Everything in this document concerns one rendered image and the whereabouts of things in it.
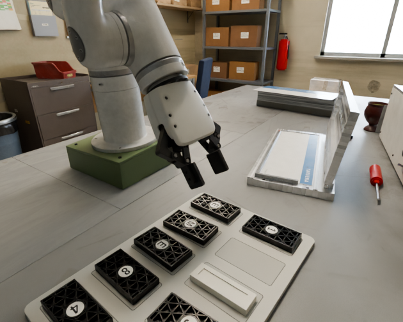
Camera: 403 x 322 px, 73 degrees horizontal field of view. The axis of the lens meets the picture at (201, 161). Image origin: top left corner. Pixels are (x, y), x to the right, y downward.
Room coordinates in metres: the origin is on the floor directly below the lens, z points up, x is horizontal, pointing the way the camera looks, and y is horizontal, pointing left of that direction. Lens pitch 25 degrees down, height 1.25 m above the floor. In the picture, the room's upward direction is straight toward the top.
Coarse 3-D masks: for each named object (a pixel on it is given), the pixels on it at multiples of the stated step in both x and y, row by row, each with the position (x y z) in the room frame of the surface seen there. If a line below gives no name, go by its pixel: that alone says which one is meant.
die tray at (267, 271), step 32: (160, 224) 0.44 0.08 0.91; (224, 224) 0.44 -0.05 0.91; (192, 256) 0.36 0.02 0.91; (224, 256) 0.36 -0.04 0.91; (256, 256) 0.36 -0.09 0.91; (288, 256) 0.36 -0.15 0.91; (96, 288) 0.29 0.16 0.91; (160, 288) 0.29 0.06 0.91; (192, 288) 0.29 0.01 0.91; (256, 288) 0.29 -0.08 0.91; (32, 320) 0.24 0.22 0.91; (128, 320) 0.24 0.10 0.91; (224, 320) 0.24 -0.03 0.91; (256, 320) 0.24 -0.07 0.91
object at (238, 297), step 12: (204, 264) 0.33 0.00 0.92; (192, 276) 0.30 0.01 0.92; (204, 276) 0.30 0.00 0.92; (216, 276) 0.30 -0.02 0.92; (204, 288) 0.29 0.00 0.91; (216, 288) 0.28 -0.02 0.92; (228, 288) 0.28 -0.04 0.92; (240, 288) 0.28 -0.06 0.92; (228, 300) 0.26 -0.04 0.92; (240, 300) 0.26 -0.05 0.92; (252, 300) 0.26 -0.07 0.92; (240, 312) 0.25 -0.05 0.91
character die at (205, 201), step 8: (200, 200) 0.51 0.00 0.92; (208, 200) 0.52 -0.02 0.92; (216, 200) 0.52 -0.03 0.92; (200, 208) 0.49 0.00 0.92; (208, 208) 0.48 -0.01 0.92; (216, 208) 0.48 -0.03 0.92; (224, 208) 0.48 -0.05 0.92; (232, 208) 0.48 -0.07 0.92; (240, 208) 0.48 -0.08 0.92; (216, 216) 0.46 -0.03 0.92; (224, 216) 0.46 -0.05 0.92; (232, 216) 0.46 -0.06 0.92
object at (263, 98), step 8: (288, 88) 1.53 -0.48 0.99; (264, 96) 1.49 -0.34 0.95; (272, 96) 1.46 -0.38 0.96; (280, 96) 1.43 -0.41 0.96; (288, 96) 1.41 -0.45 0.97; (296, 96) 1.38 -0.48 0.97; (264, 104) 1.49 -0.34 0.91; (272, 104) 1.46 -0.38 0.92; (280, 104) 1.43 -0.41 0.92; (288, 104) 1.40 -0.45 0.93; (296, 104) 1.38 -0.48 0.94; (304, 104) 1.35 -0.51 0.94; (312, 104) 1.33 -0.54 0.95; (320, 104) 1.30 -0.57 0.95; (328, 104) 1.28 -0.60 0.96; (304, 112) 1.35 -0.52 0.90; (312, 112) 1.32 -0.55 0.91; (320, 112) 1.30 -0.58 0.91; (328, 112) 1.28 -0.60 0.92
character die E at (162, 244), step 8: (152, 232) 0.41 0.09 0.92; (160, 232) 0.41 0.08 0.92; (136, 240) 0.38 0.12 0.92; (144, 240) 0.38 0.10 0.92; (152, 240) 0.38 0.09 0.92; (160, 240) 0.38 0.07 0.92; (168, 240) 0.38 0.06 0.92; (176, 240) 0.38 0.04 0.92; (144, 248) 0.37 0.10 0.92; (152, 248) 0.37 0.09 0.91; (160, 248) 0.36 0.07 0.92; (168, 248) 0.36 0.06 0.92; (176, 248) 0.37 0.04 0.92; (184, 248) 0.36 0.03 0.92; (152, 256) 0.35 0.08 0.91; (160, 256) 0.35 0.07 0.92; (168, 256) 0.34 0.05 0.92; (176, 256) 0.35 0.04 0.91; (184, 256) 0.34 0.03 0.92; (168, 264) 0.33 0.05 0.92; (176, 264) 0.33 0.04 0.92
